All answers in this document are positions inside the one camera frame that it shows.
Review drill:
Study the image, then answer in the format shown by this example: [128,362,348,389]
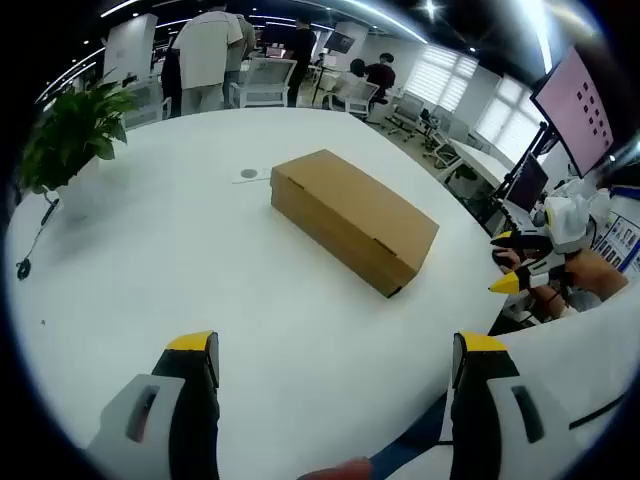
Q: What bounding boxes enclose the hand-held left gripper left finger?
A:
[82,329,222,480]

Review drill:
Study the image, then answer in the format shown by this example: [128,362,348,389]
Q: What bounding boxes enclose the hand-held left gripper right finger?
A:
[448,329,581,480]

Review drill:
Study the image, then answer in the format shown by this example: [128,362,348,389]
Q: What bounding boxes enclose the brown cardboard shoe box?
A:
[269,148,441,300]

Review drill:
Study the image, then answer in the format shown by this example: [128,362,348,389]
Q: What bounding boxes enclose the person's right hand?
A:
[573,194,599,253]

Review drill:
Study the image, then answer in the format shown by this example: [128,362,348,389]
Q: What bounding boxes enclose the person's left hand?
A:
[299,457,372,480]

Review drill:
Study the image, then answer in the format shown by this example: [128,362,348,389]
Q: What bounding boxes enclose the dark computer monitor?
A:
[505,152,551,214]

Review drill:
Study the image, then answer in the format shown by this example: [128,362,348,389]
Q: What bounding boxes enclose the black metal monitor stand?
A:
[492,119,556,236]

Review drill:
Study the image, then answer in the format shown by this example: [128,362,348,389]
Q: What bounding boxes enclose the large pink display screen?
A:
[529,44,616,179]

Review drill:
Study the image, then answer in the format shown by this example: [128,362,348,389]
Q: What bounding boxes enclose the window with white blinds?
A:
[404,43,479,114]
[474,74,544,161]

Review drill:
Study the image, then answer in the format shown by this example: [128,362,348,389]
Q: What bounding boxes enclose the row of white office chairs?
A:
[384,92,466,171]

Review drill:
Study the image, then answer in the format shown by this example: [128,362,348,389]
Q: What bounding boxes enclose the white mesh office chair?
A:
[122,79,174,129]
[327,82,389,121]
[229,55,297,109]

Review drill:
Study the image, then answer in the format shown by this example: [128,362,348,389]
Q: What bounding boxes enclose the dark standing screen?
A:
[323,30,357,55]

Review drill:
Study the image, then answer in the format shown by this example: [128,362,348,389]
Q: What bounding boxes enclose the white plate with grey grommet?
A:
[231,167,275,185]

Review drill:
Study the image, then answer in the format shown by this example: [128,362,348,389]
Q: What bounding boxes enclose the green potted plant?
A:
[19,74,139,221]

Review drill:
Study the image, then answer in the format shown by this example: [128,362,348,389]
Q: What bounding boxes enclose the white standing board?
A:
[102,13,159,81]

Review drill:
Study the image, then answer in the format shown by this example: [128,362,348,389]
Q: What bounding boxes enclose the thin black cable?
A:
[568,394,626,430]

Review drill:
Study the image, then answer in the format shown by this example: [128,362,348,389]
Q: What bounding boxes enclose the blue white wall poster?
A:
[594,187,640,281]

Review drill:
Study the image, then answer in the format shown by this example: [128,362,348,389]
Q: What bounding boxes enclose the small black corded device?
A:
[14,197,61,281]

